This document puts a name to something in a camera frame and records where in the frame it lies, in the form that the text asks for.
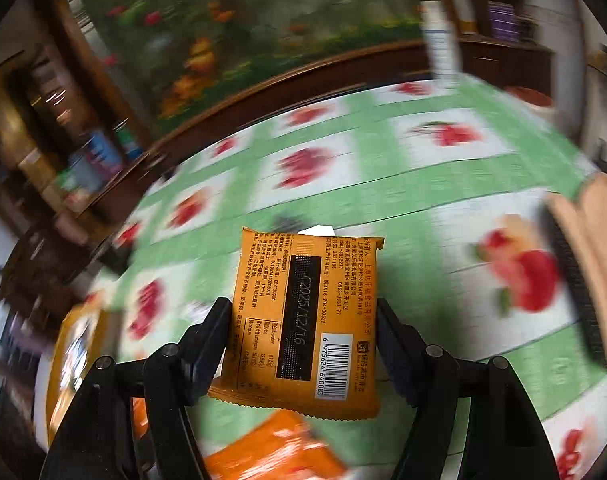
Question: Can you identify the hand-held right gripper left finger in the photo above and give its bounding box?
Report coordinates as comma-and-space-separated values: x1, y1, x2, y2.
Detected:
38, 297, 234, 480

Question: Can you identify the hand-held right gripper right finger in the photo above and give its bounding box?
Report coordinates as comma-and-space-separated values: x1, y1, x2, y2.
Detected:
376, 297, 561, 480

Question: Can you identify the orange snack packet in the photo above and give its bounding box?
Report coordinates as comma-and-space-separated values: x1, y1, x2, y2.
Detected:
207, 227, 387, 421
203, 409, 349, 480

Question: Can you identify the yellow box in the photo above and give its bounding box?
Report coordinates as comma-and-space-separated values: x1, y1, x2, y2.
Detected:
46, 302, 121, 448

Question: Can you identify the black device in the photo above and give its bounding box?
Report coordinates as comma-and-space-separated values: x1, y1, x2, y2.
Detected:
96, 232, 139, 276

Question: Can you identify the green floral tablecloth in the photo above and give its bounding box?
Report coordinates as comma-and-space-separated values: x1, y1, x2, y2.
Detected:
78, 77, 607, 480

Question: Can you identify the open black eyeglass case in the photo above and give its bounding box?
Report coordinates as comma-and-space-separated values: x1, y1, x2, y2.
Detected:
541, 172, 607, 373

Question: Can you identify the blue-green plastic bag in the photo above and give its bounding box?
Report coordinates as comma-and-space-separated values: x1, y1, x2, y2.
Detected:
116, 120, 144, 161

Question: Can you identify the blue thermos jug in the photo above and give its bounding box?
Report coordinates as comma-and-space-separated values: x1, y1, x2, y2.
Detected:
86, 130, 124, 176

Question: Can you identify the white spray bottle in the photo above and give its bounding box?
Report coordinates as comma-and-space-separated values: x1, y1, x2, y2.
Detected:
421, 0, 464, 81

